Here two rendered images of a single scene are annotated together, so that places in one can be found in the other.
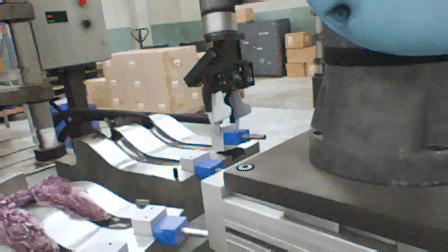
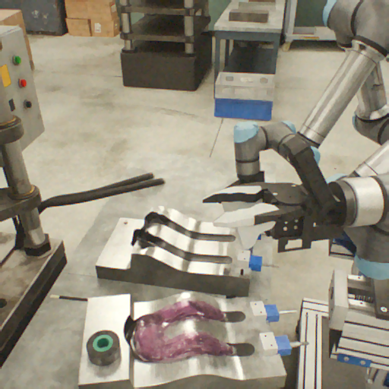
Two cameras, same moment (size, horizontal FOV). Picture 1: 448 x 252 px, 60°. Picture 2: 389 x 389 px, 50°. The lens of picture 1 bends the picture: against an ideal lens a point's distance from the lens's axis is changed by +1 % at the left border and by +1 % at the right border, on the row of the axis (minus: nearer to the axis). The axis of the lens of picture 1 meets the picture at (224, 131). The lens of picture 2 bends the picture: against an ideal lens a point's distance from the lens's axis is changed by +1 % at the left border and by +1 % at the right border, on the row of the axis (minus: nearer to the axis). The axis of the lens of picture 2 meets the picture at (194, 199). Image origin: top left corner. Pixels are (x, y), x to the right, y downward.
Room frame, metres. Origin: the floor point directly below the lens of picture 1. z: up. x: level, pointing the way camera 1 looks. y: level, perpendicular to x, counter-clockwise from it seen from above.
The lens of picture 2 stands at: (-0.01, 0.70, 1.81)
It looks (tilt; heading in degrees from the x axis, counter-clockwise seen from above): 35 degrees down; 329
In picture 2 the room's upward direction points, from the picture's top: straight up
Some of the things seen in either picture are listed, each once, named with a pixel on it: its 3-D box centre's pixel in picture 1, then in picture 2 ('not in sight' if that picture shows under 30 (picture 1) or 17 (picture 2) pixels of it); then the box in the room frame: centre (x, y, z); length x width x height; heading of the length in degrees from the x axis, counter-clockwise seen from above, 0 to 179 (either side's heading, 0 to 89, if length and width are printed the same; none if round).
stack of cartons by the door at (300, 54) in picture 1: (308, 54); (91, 8); (7.46, -1.75, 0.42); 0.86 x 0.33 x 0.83; 48
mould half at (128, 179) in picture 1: (150, 153); (178, 246); (0.94, 0.19, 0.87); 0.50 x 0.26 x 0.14; 49
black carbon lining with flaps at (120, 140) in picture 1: (148, 137); (181, 237); (0.92, 0.19, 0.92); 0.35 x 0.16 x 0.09; 49
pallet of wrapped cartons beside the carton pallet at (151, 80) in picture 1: (152, 85); not in sight; (5.22, 0.89, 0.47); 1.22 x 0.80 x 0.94; 52
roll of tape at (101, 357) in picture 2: not in sight; (103, 347); (0.65, 0.56, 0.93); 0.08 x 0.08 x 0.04
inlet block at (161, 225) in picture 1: (176, 230); (273, 313); (0.56, 0.09, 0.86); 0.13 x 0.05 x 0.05; 66
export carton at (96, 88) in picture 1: (109, 91); not in sight; (6.05, 1.71, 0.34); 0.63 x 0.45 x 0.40; 48
